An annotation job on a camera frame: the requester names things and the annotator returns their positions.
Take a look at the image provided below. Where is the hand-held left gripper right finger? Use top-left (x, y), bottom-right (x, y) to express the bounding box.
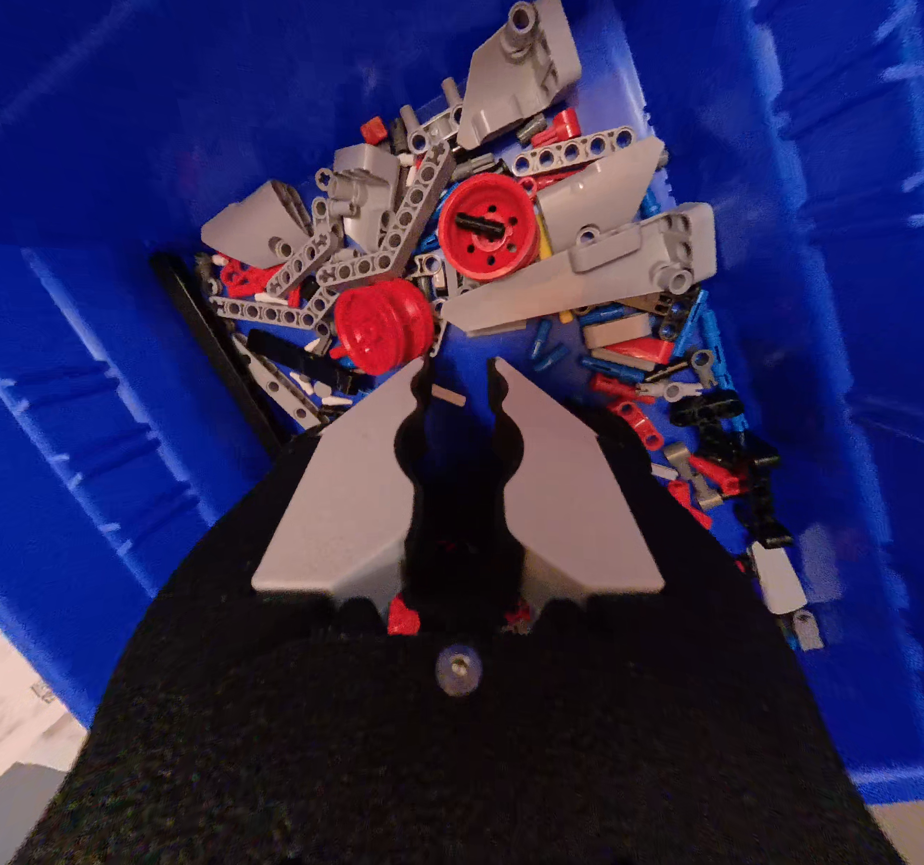
top-left (488, 357), bottom-right (665, 622)

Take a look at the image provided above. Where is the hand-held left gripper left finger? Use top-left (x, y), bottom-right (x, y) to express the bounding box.
top-left (251, 357), bottom-right (433, 622)

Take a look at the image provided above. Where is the blue plastic storage bin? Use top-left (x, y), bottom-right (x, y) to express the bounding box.
top-left (0, 0), bottom-right (924, 804)

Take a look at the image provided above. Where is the long grey toy beam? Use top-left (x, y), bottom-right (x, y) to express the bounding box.
top-left (231, 331), bottom-right (326, 427)

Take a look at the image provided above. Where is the black flat toy piece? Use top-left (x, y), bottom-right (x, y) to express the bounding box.
top-left (247, 328), bottom-right (362, 389)

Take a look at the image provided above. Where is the pile of small toy pieces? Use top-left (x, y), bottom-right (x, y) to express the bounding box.
top-left (195, 78), bottom-right (824, 653)

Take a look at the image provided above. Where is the red spoked toy wheel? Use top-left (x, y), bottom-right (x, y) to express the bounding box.
top-left (332, 278), bottom-right (436, 376)

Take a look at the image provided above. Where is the light grey toy wedge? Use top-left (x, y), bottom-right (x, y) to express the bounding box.
top-left (751, 540), bottom-right (808, 615)

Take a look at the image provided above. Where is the grey bent toy beam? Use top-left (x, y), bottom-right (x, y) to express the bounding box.
top-left (211, 287), bottom-right (336, 335)

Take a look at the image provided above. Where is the long black toy beam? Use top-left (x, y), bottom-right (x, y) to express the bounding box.
top-left (150, 253), bottom-right (286, 456)

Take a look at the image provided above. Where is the long grey toy wing panel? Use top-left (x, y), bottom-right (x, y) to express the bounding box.
top-left (440, 202), bottom-right (717, 337)

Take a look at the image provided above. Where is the short grey toy beam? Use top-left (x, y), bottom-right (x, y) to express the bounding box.
top-left (270, 219), bottom-right (344, 306)

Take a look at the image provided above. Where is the red toy wheel black axle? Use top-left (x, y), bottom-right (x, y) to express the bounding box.
top-left (437, 173), bottom-right (542, 281)

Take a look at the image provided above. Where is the grey rounded toy panel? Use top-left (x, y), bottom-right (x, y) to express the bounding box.
top-left (201, 179), bottom-right (319, 270)

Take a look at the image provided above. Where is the dark grey angled toy beam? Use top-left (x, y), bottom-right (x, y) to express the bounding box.
top-left (316, 142), bottom-right (457, 303)

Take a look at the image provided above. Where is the grey curved toy panel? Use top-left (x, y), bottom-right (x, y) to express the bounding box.
top-left (536, 136), bottom-right (667, 248)

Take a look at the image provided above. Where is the grey toy panel with connectors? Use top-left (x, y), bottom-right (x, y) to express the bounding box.
top-left (315, 143), bottom-right (401, 248)

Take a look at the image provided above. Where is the white printed paper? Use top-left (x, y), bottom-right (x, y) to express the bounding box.
top-left (0, 627), bottom-right (91, 779)

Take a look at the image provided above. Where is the grey straight toy beam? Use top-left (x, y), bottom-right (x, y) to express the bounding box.
top-left (511, 127), bottom-right (638, 176)

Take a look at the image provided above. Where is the grey toy panel with pin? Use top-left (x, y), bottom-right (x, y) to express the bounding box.
top-left (456, 0), bottom-right (583, 151)

